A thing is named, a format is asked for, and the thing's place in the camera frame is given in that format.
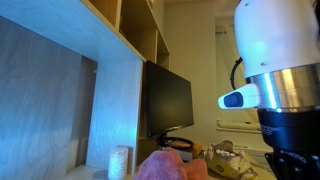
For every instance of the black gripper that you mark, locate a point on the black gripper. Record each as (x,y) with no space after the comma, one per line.
(290,133)

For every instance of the orange towel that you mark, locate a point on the orange towel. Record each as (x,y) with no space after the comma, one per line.
(166,166)

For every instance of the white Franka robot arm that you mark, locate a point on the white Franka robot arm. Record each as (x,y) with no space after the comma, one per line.
(276,36)

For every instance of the white folded bedding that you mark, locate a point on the white folded bedding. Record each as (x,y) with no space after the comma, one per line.
(236,125)

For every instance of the floral toiletry pouch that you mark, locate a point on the floral toiletry pouch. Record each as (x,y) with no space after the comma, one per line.
(230,163)

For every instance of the dark blue-edged book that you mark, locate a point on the dark blue-edged book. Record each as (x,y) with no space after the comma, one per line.
(183,155)

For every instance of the black computer monitor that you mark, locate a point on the black computer monitor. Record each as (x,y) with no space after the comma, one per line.
(166,100)

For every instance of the wooden desk shelf unit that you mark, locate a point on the wooden desk shelf unit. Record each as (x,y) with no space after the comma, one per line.
(50,100)

